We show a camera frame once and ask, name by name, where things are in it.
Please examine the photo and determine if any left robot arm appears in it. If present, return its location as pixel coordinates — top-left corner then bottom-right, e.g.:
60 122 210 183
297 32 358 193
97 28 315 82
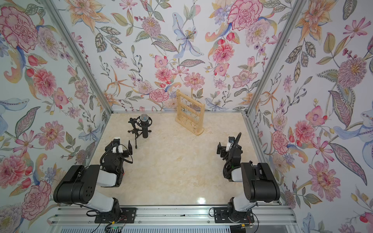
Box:
53 137 136 224

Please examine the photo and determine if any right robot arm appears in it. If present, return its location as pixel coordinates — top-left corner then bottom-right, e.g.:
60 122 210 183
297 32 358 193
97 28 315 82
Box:
212 133 280 224

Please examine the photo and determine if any wooden jewelry display stand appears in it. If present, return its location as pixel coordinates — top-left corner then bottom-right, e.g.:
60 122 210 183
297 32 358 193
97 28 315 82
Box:
175 90 206 136

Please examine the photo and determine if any black microphone with mesh head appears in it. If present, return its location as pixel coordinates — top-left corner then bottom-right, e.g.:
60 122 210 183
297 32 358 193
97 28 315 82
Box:
139 114 153 138

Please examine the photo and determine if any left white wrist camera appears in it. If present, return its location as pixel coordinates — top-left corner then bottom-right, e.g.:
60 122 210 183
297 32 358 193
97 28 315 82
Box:
112 137 123 154

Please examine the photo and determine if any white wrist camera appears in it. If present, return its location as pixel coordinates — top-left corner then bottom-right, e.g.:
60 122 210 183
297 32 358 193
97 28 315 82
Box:
112 137 123 154
225 136 235 152

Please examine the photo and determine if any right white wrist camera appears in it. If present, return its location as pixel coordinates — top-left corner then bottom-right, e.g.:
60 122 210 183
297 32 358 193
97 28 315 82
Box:
225 136 235 152

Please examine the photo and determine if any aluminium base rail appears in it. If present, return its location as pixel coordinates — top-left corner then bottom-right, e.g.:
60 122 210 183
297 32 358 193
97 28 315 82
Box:
47 203 297 227

